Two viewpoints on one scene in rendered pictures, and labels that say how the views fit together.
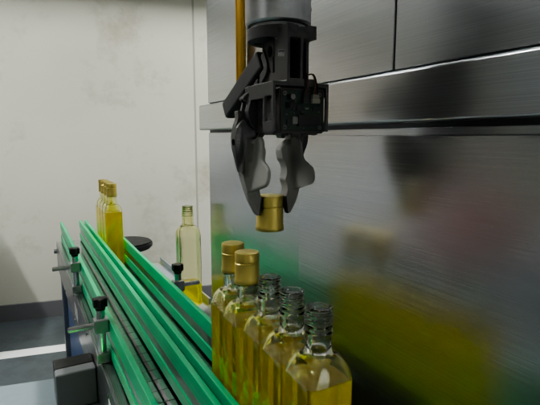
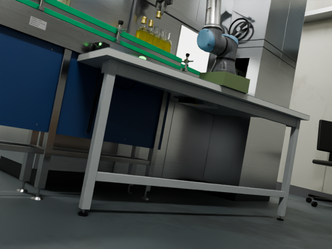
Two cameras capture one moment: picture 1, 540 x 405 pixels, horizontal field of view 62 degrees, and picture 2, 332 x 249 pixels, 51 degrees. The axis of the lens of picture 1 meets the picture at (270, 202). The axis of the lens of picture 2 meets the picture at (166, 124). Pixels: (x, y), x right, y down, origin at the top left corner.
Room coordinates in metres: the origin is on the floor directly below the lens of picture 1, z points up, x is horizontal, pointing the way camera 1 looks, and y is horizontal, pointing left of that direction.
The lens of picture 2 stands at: (1.10, 2.27, 0.39)
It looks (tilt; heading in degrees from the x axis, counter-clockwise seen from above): 3 degrees up; 252
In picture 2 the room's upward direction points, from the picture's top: 10 degrees clockwise
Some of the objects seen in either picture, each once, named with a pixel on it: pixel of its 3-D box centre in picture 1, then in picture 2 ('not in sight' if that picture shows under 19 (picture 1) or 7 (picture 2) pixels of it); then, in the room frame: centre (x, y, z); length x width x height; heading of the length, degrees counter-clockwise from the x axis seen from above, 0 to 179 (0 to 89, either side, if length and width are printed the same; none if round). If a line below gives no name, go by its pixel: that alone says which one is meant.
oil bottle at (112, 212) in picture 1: (112, 223); not in sight; (1.54, 0.54, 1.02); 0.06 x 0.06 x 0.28; 29
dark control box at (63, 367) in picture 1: (75, 381); (103, 52); (0.92, 0.42, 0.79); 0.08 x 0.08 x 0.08; 29
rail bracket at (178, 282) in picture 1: (186, 288); not in sight; (1.09, 0.21, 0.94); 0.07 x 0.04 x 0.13; 119
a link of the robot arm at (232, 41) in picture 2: not in sight; (226, 47); (0.22, 0.42, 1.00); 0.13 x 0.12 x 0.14; 20
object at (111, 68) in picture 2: not in sight; (210, 155); (0.20, 0.43, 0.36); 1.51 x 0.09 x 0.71; 18
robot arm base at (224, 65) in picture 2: not in sight; (224, 67); (0.21, 0.41, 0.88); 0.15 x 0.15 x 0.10
